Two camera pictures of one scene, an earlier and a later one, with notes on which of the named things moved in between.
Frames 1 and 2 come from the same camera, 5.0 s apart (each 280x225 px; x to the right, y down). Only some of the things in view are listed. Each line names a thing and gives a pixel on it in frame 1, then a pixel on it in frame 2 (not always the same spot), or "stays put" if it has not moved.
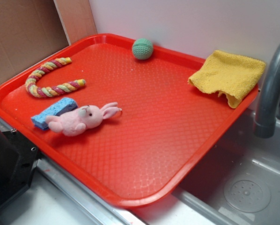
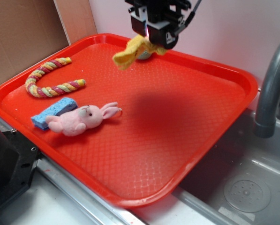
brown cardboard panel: x=23 y=31 stays put
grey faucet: x=266 y=126 stays put
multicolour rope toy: x=37 y=92 stays put
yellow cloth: x=224 y=72 to x=125 y=59
